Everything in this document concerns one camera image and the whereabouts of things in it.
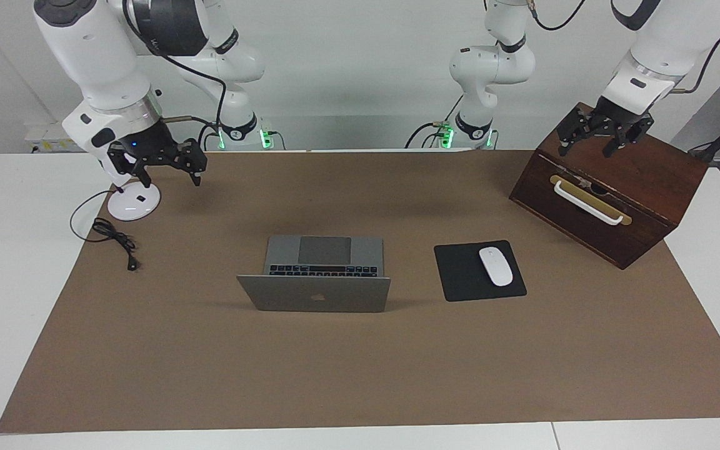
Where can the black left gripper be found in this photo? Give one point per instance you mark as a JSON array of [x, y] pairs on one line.
[[617, 115]]

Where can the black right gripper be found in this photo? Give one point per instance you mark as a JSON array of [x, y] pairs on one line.
[[147, 142]]

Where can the grey laptop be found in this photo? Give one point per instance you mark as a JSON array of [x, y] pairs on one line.
[[316, 294]]

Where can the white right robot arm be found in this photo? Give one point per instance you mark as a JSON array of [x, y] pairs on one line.
[[97, 56]]

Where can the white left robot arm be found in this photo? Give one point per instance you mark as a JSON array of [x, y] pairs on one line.
[[666, 44]]

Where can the white desk lamp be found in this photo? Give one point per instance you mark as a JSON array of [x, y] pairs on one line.
[[134, 203]]

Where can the dark wooden box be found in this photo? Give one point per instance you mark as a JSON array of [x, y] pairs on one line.
[[641, 169]]

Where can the white power strip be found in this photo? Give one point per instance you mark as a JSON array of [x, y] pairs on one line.
[[54, 142]]

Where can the white computer mouse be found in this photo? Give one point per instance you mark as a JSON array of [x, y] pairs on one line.
[[496, 266]]

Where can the black mouse pad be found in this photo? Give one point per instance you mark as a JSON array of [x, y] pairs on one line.
[[460, 275]]

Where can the brown table mat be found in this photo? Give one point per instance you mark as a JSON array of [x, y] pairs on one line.
[[360, 375]]

